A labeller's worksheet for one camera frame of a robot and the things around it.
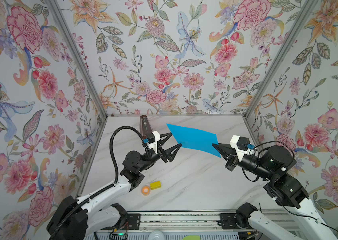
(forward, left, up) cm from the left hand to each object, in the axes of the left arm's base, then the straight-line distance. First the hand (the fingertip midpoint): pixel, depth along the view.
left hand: (177, 142), depth 63 cm
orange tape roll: (-8, +17, -34) cm, 39 cm away
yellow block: (-6, +11, -33) cm, 35 cm away
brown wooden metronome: (+28, +19, -22) cm, 40 cm away
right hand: (-4, -13, +6) cm, 15 cm away
